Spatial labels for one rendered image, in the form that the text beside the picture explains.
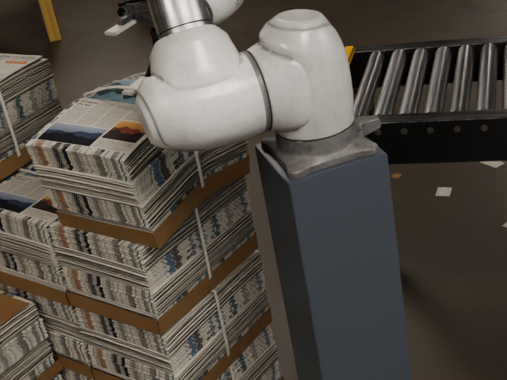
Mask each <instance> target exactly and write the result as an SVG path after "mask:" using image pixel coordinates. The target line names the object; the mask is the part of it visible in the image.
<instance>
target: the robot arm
mask: <svg viewBox="0 0 507 380"><path fill-rule="evenodd" d="M243 2H244V0H147V3H148V4H147V5H142V4H131V3H127V4H126V5H125V7H126V9H127V13H126V12H124V13H123V17H121V18H119V19H118V20H117V23H118V24H117V25H115V26H113V27H112V28H110V29H108V30H107V31H105V32H104V34H105V35H110V36H117V35H118V34H119V33H121V32H123V31H125V30H126V29H127V28H129V27H131V26H132V25H134V24H135V23H140V24H142V25H144V26H146V27H148V28H150V29H151V32H150V34H151V36H152V42H153V45H154V46H153V49H152V51H151V54H150V56H149V62H150V64H149V67H148V69H147V71H146V75H145V77H144V76H141V77H140V78H138V79H137V80H136V81H135V82H134V83H132V84H131V85H130V86H131V87H138V89H137V90H126V89H124V90H123V91H122V92H121V93H122V94H123V95H128V96H133V95H134V94H135V93H137V97H136V100H135V106H136V110H137V114H138V117H139V119H140V123H141V124H142V126H143V129H144V131H145V133H146V135H147V137H148V139H149V141H150V142H151V144H153V145H154V146H157V147H160V148H163V149H170V150H174V151H184V152H193V151H205V150H210V149H216V148H219V147H223V146H228V145H231V144H234V143H238V142H241V141H243V140H246V139H249V138H251V137H253V136H256V135H258V134H261V133H265V132H267V131H275V135H272V136H267V137H265V138H263V139H262V140H261V145H262V148H263V149H265V150H267V151H269V152H270V153H271V154H272V155H273V156H274V157H275V158H276V160H277V161H278V162H279V163H280V164H281V165H282V167H283V168H284V169H285V170H286V171H287V176H288V178H289V179H301V178H303V177H304V176H307V175H309V174H310V173H314V172H317V171H319V170H324V169H327V168H329V167H333V166H336V165H339V164H343V163H346V162H349V161H353V160H355V159H358V158H365V157H370V156H374V155H376V154H377V153H378V152H379V150H378V145H377V144H376V143H374V142H372V141H370V140H368V139H367V138H365V137H364V136H366V135H368V134H369V133H372V132H374V131H375V130H378V129H380V127H381V123H380V120H379V119H378V116H377V115H368V116H362V117H356V118H355V115H354V97H353V88H352V77H351V72H350V68H349V61H348V57H347V54H346V50H345V48H344V45H343V42H342V40H341V38H340V36H339V34H338V33H337V31H336V30H335V28H334V27H333V26H332V25H331V24H330V22H329V21H328V20H327V18H326V17H325V16H324V15H323V14H322V13H321V12H318V11H314V10H309V9H296V10H290V11H284V12H281V13H280V14H277V15H275V16H274V17H273V18H272V19H271V20H269V21H268V22H267V23H266V24H265V26H264V27H263V28H262V29H261V31H260V33H259V42H257V43H256V44H254V45H253V46H251V47H250V48H248V49H247V50H246V51H242V52H238V50H237V48H236V47H235V46H234V44H233V43H232V40H231V39H230V37H229V34H228V33H226V32H225V31H223V30H222V29H221V28H219V27H218V26H217V25H219V24H221V23H222V22H224V21H225V20H227V19H229V18H230V17H231V16H232V15H233V14H234V13H235V12H236V11H237V10H238V9H239V8H240V7H241V5H242V3H243ZM136 10H145V11H150V13H151V16H152V20H151V19H149V18H147V17H144V16H142V15H140V14H137V13H136Z"/></svg>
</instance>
